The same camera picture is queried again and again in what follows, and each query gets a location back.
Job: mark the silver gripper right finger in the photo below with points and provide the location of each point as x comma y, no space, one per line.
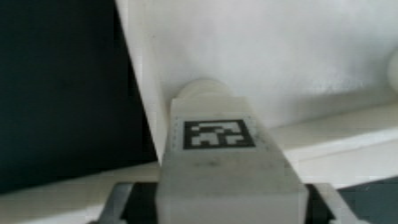
328,209

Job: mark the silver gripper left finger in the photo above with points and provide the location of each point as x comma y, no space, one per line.
131,206

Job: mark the white square table top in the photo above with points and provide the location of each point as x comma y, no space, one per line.
298,52

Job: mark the white L-shaped obstacle fence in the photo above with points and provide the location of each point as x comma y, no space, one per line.
360,171

